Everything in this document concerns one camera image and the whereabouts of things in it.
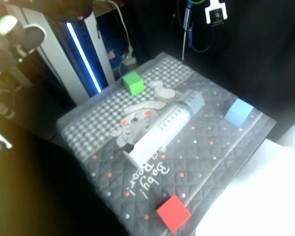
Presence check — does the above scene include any red cube block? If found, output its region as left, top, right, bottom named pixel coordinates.
left=156, top=195, right=192, bottom=234

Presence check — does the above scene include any green cube block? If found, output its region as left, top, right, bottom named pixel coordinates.
left=121, top=71, right=145, bottom=96

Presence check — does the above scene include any white column with blue light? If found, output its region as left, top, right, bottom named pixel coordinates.
left=4, top=3, right=117, bottom=106

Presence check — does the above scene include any blue cube block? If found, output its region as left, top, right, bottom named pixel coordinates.
left=223, top=98, right=255, bottom=127

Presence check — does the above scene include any thin blue rod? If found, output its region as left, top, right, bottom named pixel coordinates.
left=181, top=3, right=194, bottom=62

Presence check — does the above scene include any grey quilt with printed bear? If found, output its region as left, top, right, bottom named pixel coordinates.
left=56, top=52, right=278, bottom=236

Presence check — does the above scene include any white cable with plug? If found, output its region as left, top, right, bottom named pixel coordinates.
left=105, top=0, right=138, bottom=67

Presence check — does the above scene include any large clear plastic syringe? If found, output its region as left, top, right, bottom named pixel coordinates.
left=122, top=89, right=206, bottom=165

